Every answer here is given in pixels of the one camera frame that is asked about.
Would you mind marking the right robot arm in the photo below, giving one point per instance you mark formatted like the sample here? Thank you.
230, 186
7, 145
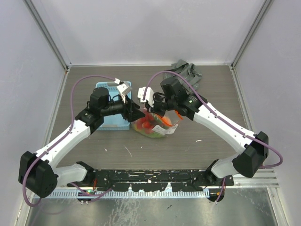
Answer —
251, 149

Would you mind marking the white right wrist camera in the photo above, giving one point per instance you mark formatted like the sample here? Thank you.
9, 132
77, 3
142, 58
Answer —
145, 95

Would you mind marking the red strawberry cluster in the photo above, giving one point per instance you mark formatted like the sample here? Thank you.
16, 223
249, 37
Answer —
146, 124

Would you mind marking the clear zip top bag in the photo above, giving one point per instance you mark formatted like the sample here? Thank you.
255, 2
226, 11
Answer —
166, 129

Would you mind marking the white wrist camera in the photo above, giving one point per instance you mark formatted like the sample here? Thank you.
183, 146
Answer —
145, 95
123, 88

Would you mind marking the grey crumpled cloth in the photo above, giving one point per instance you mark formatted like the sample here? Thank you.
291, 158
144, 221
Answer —
188, 71

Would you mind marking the blue plastic basket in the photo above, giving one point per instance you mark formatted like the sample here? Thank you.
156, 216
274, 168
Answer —
115, 122

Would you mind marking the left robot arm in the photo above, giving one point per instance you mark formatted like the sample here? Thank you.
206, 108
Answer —
39, 171

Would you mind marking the aluminium frame rail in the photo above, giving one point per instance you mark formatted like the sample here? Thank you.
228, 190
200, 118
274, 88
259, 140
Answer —
263, 178

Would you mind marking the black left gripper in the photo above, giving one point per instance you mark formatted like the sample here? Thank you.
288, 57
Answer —
128, 114

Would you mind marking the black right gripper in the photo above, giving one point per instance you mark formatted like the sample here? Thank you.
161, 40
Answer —
154, 108

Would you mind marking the blue slotted cable duct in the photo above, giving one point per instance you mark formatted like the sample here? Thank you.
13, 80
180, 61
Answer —
74, 193

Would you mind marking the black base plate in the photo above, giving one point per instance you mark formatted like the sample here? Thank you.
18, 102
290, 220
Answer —
122, 180

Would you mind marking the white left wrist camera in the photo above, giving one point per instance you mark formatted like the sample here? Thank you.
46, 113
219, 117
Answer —
123, 88

